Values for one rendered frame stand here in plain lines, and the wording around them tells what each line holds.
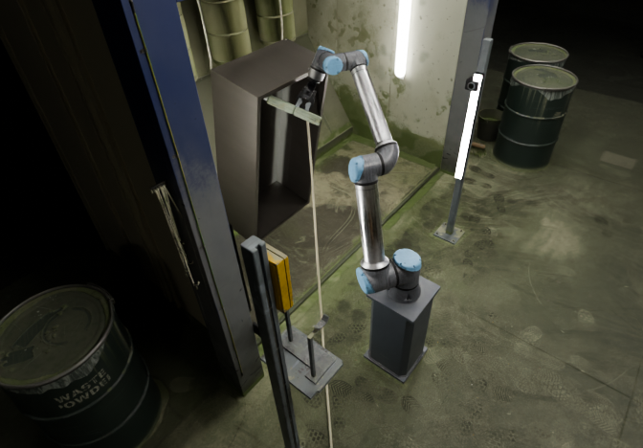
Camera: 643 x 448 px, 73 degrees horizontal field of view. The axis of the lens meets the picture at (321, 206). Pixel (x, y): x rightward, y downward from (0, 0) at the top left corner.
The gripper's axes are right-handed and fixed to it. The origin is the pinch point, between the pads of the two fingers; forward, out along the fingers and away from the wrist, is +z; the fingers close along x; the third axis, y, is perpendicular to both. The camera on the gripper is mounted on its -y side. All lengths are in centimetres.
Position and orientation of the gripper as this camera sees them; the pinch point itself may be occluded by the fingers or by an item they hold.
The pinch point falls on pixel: (299, 113)
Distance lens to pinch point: 243.3
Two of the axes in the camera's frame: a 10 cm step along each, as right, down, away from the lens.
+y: 0.8, -3.8, 9.2
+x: -9.1, -4.0, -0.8
